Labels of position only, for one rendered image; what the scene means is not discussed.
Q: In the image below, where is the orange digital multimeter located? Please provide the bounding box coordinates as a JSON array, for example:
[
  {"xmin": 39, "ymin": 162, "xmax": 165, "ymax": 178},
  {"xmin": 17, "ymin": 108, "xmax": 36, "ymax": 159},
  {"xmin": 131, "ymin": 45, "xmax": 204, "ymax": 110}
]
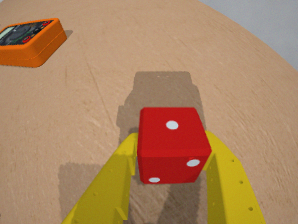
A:
[{"xmin": 0, "ymin": 18, "xmax": 67, "ymax": 68}]

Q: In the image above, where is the red die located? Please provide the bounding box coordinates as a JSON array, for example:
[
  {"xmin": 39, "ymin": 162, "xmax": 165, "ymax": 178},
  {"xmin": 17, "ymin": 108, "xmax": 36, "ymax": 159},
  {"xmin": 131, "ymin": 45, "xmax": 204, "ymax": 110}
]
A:
[{"xmin": 137, "ymin": 107, "xmax": 212, "ymax": 184}]

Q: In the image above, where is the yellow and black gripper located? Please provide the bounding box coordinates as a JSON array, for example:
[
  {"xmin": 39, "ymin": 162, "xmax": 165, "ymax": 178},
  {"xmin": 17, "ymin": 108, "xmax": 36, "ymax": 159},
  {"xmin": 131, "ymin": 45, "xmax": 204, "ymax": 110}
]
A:
[{"xmin": 61, "ymin": 130, "xmax": 266, "ymax": 224}]

